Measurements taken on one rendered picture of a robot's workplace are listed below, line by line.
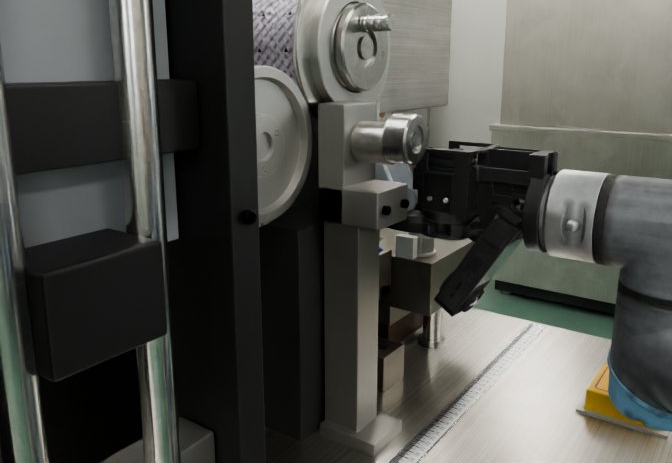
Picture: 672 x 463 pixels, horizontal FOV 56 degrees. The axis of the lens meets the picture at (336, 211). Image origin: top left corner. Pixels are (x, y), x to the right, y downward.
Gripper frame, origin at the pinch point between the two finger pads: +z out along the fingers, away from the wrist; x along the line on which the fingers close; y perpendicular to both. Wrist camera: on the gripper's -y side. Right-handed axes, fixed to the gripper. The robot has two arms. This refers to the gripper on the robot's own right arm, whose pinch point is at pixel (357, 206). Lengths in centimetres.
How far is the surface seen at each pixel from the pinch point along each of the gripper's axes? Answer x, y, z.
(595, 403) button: -6.5, -17.9, -23.9
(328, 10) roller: 10.4, 18.7, -3.9
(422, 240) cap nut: -5.7, -4.2, -4.9
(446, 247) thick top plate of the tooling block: -10.5, -6.1, -5.5
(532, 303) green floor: -263, -108, 61
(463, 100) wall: -444, -15, 187
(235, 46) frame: 34.3, 15.2, -16.4
